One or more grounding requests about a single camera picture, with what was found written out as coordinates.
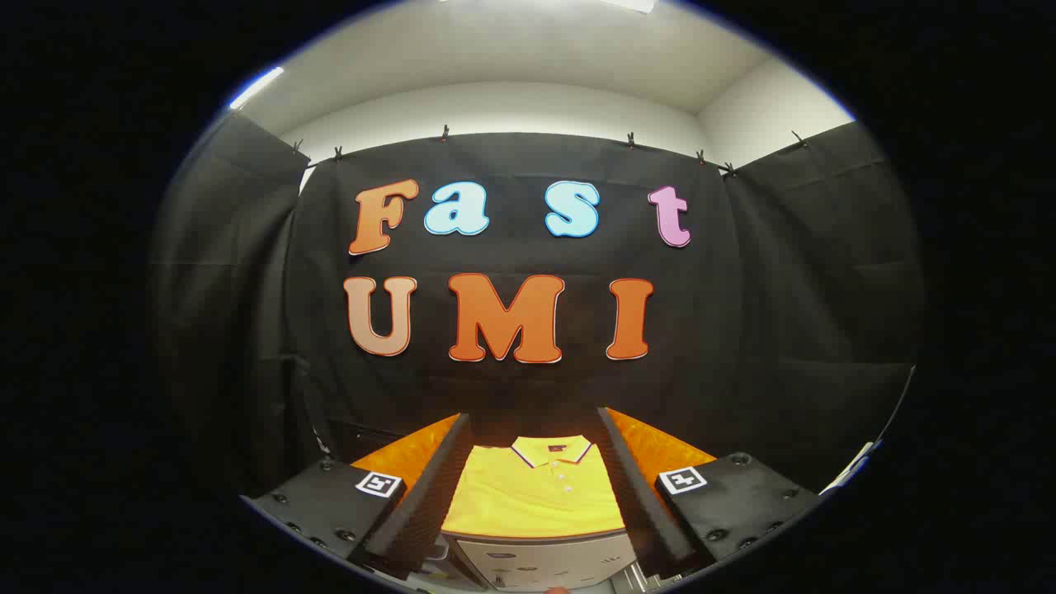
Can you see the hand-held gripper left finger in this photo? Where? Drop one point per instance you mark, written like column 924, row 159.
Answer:
column 429, row 503

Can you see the ceiling light strip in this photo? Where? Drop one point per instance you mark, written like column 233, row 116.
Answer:
column 631, row 4

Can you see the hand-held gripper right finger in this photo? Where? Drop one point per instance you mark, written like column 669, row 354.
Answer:
column 639, row 503

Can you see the grey top cabinet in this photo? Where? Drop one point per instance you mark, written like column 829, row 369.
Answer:
column 544, row 565

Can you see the yellow polo shirt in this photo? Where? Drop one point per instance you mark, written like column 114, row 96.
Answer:
column 528, row 503

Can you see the row of black cloth clips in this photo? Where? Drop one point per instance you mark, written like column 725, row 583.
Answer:
column 445, row 133

